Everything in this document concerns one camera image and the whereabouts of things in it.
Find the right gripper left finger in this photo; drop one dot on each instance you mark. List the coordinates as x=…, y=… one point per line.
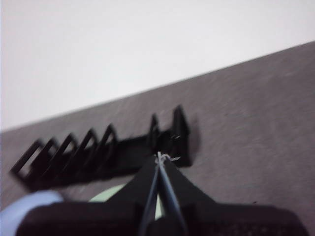
x=81, y=220

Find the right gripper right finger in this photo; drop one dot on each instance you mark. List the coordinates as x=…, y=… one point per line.
x=233, y=221

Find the pale green plate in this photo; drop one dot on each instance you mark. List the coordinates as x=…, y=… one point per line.
x=105, y=195

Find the blue plate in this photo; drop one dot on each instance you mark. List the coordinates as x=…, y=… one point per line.
x=14, y=209

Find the black plate rack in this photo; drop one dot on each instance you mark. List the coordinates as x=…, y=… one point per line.
x=133, y=147

